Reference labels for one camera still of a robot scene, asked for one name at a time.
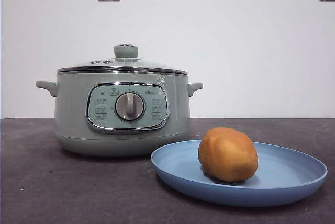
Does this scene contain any glass lid with green knob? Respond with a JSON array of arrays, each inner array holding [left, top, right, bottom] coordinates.
[[57, 43, 188, 74]]

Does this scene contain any brown potato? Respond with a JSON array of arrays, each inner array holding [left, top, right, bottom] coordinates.
[[198, 127, 259, 183]]

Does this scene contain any sage green electric steamer pot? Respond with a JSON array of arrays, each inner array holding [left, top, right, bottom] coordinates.
[[36, 71, 204, 158]]

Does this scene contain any blue round plate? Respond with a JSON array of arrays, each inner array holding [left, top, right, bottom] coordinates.
[[150, 139, 328, 207]]

